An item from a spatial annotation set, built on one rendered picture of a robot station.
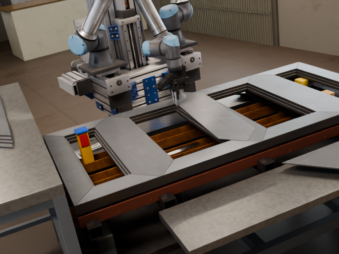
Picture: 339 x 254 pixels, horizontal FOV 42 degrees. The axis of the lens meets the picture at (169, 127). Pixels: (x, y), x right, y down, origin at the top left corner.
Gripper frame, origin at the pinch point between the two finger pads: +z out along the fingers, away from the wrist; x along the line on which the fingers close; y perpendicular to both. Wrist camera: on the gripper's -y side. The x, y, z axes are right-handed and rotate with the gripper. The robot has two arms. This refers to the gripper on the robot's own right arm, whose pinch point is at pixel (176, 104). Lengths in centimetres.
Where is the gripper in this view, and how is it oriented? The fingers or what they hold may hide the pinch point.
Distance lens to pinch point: 229.0
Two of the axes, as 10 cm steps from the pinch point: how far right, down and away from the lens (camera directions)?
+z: 1.4, 9.1, 4.0
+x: -4.0, -3.2, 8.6
